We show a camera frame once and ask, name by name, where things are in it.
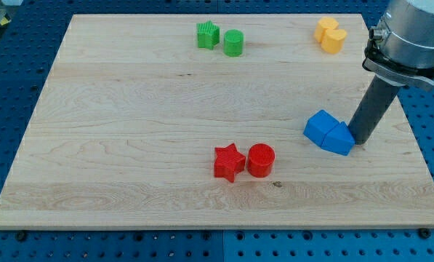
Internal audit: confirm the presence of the blue triangle block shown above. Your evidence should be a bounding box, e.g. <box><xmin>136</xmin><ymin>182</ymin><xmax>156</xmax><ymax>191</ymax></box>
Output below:
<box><xmin>321</xmin><ymin>122</ymin><xmax>355</xmax><ymax>156</ymax></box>

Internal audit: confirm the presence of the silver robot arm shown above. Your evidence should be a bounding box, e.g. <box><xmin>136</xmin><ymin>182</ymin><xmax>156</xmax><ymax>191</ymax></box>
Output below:
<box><xmin>363</xmin><ymin>0</ymin><xmax>434</xmax><ymax>91</ymax></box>

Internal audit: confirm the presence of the red star block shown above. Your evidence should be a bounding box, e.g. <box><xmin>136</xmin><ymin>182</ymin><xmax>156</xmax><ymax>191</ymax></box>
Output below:
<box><xmin>214</xmin><ymin>143</ymin><xmax>246</xmax><ymax>183</ymax></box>

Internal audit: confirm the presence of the red cylinder block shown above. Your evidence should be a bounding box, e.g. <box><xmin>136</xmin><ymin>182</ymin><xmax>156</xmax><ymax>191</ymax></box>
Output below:
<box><xmin>247</xmin><ymin>143</ymin><xmax>276</xmax><ymax>178</ymax></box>

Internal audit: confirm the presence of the light wooden board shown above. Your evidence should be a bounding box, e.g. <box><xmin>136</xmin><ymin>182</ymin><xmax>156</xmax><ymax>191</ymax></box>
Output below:
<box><xmin>0</xmin><ymin>14</ymin><xmax>434</xmax><ymax>231</ymax></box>

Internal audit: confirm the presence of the green cylinder block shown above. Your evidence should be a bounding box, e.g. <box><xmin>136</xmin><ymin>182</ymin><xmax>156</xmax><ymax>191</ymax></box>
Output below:
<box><xmin>223</xmin><ymin>29</ymin><xmax>244</xmax><ymax>57</ymax></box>

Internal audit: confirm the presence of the green star block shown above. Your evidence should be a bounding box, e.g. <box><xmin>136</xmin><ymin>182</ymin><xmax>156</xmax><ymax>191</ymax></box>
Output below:
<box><xmin>196</xmin><ymin>20</ymin><xmax>220</xmax><ymax>50</ymax></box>

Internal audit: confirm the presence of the blue cube block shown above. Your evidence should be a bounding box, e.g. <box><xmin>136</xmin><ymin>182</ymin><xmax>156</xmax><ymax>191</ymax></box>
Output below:
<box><xmin>303</xmin><ymin>110</ymin><xmax>339</xmax><ymax>146</ymax></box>

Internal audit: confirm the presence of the yellow heart block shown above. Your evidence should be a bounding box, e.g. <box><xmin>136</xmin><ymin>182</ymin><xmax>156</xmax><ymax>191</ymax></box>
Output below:
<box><xmin>321</xmin><ymin>29</ymin><xmax>347</xmax><ymax>54</ymax></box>

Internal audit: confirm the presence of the yellow hexagon block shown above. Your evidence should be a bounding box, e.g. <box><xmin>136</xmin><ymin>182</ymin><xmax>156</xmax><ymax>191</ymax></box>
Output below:
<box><xmin>313</xmin><ymin>17</ymin><xmax>339</xmax><ymax>43</ymax></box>

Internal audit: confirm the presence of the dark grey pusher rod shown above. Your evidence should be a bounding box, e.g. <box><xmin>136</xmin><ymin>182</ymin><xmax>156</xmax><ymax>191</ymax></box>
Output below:
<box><xmin>347</xmin><ymin>76</ymin><xmax>401</xmax><ymax>145</ymax></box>

